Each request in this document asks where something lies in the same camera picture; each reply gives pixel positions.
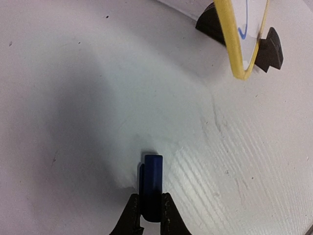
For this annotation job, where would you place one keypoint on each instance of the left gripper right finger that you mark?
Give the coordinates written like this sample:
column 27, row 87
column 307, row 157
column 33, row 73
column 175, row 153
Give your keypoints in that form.
column 171, row 220

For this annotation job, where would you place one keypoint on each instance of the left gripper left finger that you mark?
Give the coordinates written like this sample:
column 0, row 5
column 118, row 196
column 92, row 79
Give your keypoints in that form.
column 129, row 221

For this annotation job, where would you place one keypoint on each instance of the yellow framed small whiteboard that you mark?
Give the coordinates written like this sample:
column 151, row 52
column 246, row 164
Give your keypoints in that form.
column 242, row 23

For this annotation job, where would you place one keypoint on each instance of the black left whiteboard foot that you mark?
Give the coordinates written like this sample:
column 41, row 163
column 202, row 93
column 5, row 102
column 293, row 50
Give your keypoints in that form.
column 270, row 52

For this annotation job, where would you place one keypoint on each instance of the wire whiteboard stand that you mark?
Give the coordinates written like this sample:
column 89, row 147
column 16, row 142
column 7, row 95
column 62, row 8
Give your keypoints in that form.
column 209, row 24

